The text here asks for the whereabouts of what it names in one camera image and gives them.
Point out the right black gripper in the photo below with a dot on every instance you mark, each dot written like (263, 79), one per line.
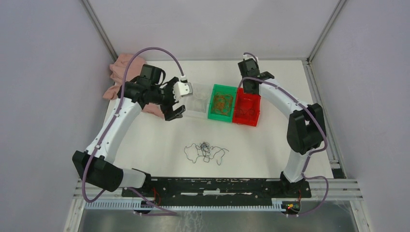
(245, 90)

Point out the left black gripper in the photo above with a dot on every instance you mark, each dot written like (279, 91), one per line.
(168, 110)

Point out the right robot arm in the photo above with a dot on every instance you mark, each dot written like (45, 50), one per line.
(306, 132)

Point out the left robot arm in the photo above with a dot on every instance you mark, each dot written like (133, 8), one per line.
(96, 164)

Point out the clear plastic bin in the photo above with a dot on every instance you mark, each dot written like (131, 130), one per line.
(197, 105)

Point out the red plastic bin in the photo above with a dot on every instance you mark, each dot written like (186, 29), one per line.
(246, 108)

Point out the green plastic bin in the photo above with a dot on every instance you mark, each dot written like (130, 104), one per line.
(222, 103)

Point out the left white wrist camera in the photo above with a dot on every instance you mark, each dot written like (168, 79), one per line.
(182, 88)

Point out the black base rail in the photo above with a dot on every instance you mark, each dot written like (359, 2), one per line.
(189, 191)

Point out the white slotted cable duct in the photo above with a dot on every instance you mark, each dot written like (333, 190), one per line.
(136, 204)

